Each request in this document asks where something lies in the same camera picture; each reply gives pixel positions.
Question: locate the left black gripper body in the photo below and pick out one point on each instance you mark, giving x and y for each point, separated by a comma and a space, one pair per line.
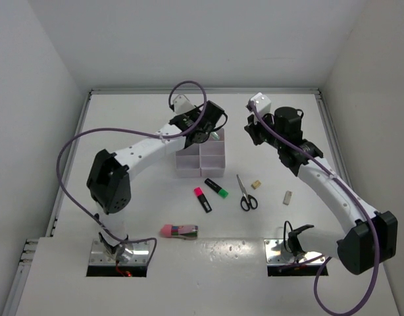
206, 132

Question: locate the black handled scissors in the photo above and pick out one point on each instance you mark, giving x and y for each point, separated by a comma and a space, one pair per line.
247, 201

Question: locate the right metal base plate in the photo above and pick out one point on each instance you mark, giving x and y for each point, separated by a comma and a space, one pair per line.
276, 255

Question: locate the tan eraser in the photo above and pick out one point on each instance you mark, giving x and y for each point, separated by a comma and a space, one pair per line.
256, 184

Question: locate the pink cap black highlighter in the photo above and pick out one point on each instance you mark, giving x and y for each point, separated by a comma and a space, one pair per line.
202, 199

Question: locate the right white compartment organizer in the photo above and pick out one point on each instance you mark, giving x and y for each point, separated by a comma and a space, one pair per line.
212, 156

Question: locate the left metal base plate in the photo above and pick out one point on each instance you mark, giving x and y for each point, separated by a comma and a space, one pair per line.
134, 255

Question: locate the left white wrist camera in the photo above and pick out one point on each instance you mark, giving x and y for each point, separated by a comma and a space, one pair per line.
180, 103

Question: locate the grey white eraser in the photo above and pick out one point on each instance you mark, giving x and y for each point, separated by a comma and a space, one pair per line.
287, 197

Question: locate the green cap black highlighter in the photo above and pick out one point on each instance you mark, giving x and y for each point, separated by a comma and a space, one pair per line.
216, 188

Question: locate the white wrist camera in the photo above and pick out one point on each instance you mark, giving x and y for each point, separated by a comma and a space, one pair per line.
259, 102
180, 103

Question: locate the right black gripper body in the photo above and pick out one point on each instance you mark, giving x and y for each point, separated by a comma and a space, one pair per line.
259, 135

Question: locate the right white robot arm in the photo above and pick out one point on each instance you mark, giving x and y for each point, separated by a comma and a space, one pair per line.
369, 236

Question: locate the pink lid clip jar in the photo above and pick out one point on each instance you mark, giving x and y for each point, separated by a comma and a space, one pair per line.
187, 232

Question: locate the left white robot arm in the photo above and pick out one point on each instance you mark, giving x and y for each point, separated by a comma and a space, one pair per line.
109, 180

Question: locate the metal base plate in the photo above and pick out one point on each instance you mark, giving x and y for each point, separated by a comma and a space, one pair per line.
134, 255
276, 255

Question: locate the green correction tape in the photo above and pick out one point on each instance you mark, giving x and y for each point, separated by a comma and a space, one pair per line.
215, 136

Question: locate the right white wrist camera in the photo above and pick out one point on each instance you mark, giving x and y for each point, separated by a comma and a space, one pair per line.
259, 102

